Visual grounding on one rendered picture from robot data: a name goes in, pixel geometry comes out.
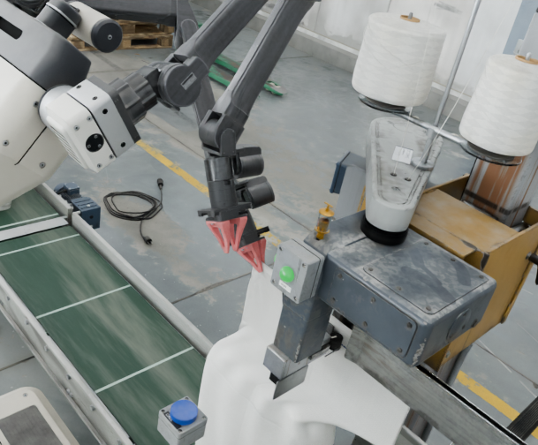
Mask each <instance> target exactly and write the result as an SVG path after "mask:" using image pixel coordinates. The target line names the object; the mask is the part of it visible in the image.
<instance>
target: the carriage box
mask: <svg viewBox="0 0 538 445"><path fill-rule="evenodd" d="M469 176H470V174H468V173H466V174H464V175H463V176H462V177H458V178H455V179H452V180H450V181H448V182H445V183H442V184H440V185H436V186H433V187H430V188H428V189H425V190H424V191H423V194H422V195H421V199H420V201H419V203H418V206H417V208H416V209H415V211H414V213H415V214H417V215H419V216H421V217H423V218H424V219H426V220H428V221H429V222H431V223H433V224H434V225H436V226H438V227H440V228H441V229H443V230H446V231H447V232H449V233H451V234H452V235H453V236H455V237H457V238H459V239H461V240H463V241H464V242H466V243H468V244H469V245H471V246H473V247H475V248H476V249H477V250H476V252H474V253H471V254H469V255H468V256H466V257H465V258H464V261H465V262H467V263H468V264H470V265H472V266H473V267H475V268H477V269H479V270H480V271H481V272H483V273H485V274H486V275H489V276H490V277H492V278H493V279H495V280H496V284H497V286H496V290H495V292H494V294H493V296H492V298H491V300H490V301H489V305H488V307H487V309H486V311H485V313H484V315H483V317H482V319H481V321H480V322H479V323H478V324H477V325H476V326H475V327H474V328H470V329H469V330H467V331H466V332H465V333H464V334H463V335H461V336H459V337H458V338H457V339H455V340H454V341H452V342H451V343H449V344H448V345H446V346H445V347H443V348H442V349H441V350H440V351H438V352H437V353H435V354H434V355H432V356H431V357H430V358H428V359H426V360H425V361H423V362H424V363H425V364H426V365H428V366H429V367H431V368H432V369H433V370H435V371H436V372H438V371H439V369H440V367H441V366H442V365H443V364H445V363H446V362H447V361H449V360H450V359H451V358H453V357H454V356H456V355H457V354H459V353H460V352H461V351H462V350H464V349H465V348H466V347H467V346H469V345H470V344H472V343H473V342H475V341H476V340H477V339H479V338H480V337H481V336H483V335H484V334H486V333H487V332H489V331H490V330H491V329H492V328H493V327H495V326H496V325H497V324H499V323H500V322H501V324H503V323H504V322H505V321H506V319H507V317H508V315H509V313H510V311H511V309H512V307H513V305H514V303H515V301H516V299H517V297H518V295H519V293H520V291H521V289H522V286H523V284H524V282H525V280H526V279H527V276H528V274H529V272H530V270H531V268H532V266H533V265H534V263H532V262H531V261H529V260H528V259H529V258H528V259H527V260H526V256H527V254H528V253H529V252H532V253H534V254H536V255H538V209H536V208H534V207H531V206H528V209H527V211H526V213H525V215H524V218H523V220H522V221H523V222H521V223H519V224H517V225H515V226H513V227H511V228H510V227H508V226H506V225H504V224H502V223H501V222H499V221H498V217H497V216H495V215H492V214H491V213H489V212H487V211H485V210H484V209H482V208H480V207H477V206H475V205H474V204H472V203H470V202H469V201H467V200H462V201H460V198H461V195H462V192H463V191H464V189H465V186H466V181H467V179H468V178H469ZM528 225H529V226H530V227H529V226H528ZM532 253H531V254H532Z"/></svg>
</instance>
